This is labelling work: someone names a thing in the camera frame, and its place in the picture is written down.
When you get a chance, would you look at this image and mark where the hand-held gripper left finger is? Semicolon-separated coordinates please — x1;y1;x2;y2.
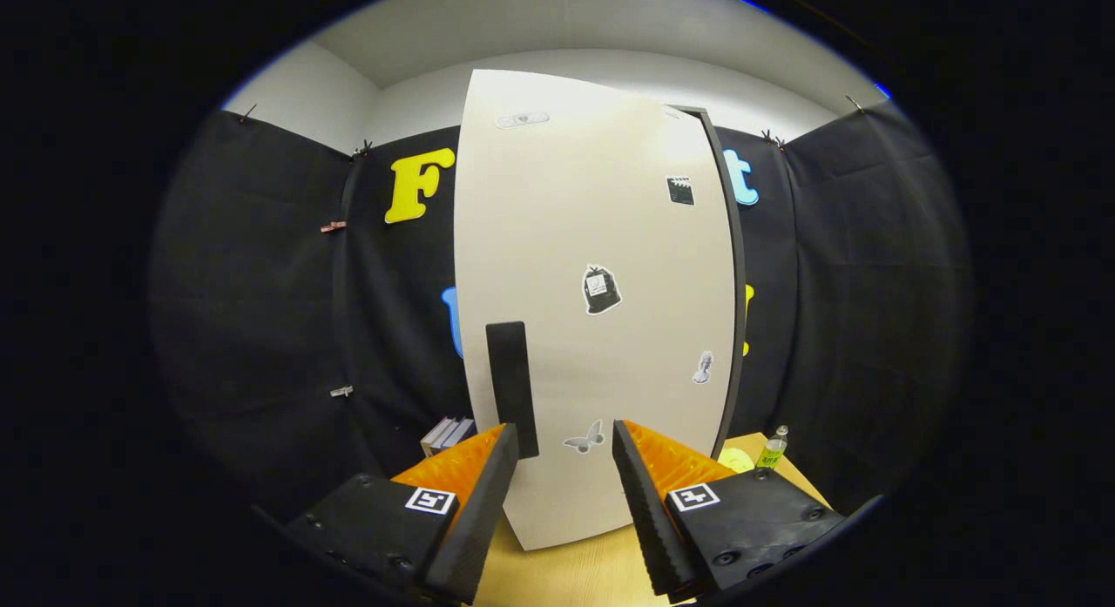
283;422;521;606

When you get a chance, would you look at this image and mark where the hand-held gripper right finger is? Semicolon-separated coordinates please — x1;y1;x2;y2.
612;418;846;604

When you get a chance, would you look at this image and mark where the black door handle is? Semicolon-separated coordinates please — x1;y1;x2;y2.
485;321;540;460

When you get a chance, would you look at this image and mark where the grey shoe cabinet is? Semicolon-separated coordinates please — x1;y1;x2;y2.
671;105;748;460

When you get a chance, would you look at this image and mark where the beige shoe cabinet door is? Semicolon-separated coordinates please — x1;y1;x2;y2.
453;69;740;551

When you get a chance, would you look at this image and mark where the cream spine book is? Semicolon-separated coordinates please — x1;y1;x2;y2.
420;417;456;457

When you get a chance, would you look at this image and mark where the green drink bottle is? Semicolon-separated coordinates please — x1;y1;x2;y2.
754;425;790;471

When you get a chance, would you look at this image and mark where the black backdrop cloth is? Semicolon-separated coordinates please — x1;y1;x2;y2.
148;100;972;521

